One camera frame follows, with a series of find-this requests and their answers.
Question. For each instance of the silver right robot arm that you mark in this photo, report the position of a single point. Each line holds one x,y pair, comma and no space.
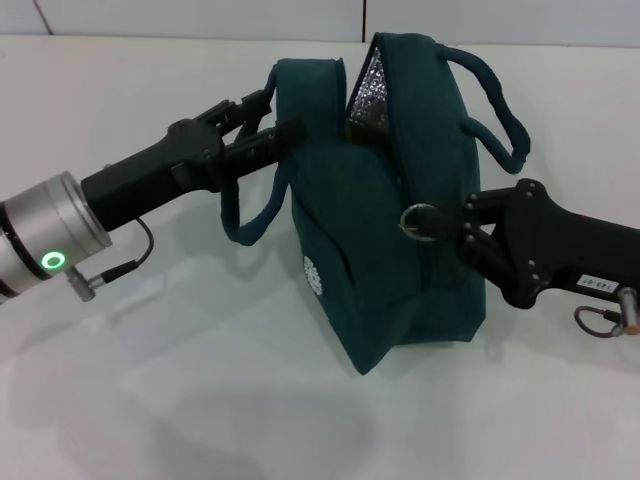
630,310

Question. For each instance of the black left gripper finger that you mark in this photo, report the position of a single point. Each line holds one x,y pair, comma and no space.
240,112
265,147

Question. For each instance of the dark blue insulated lunch bag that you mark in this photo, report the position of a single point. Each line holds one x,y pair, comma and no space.
380,280

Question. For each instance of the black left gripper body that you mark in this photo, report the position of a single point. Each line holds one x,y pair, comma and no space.
160,170

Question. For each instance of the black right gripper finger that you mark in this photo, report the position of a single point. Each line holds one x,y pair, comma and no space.
480,255
450,217

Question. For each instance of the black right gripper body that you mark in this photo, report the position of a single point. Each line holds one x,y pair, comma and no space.
560,245

